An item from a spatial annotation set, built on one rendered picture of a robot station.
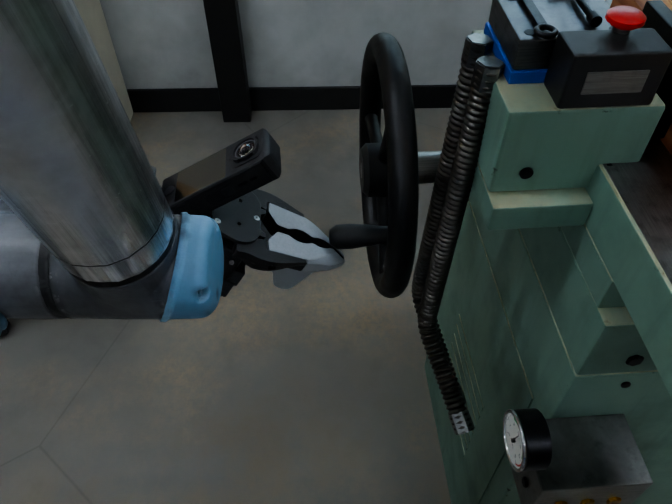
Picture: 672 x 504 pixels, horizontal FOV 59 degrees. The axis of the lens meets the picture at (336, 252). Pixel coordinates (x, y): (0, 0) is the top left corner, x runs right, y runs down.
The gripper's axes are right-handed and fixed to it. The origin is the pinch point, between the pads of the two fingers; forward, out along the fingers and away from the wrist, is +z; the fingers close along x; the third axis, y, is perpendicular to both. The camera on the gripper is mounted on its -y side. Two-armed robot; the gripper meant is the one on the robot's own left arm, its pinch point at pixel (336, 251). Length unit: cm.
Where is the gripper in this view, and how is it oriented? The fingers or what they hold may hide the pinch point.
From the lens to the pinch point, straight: 58.9
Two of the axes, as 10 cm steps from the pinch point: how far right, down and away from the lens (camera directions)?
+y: -5.0, 6.0, 6.2
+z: 8.6, 2.9, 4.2
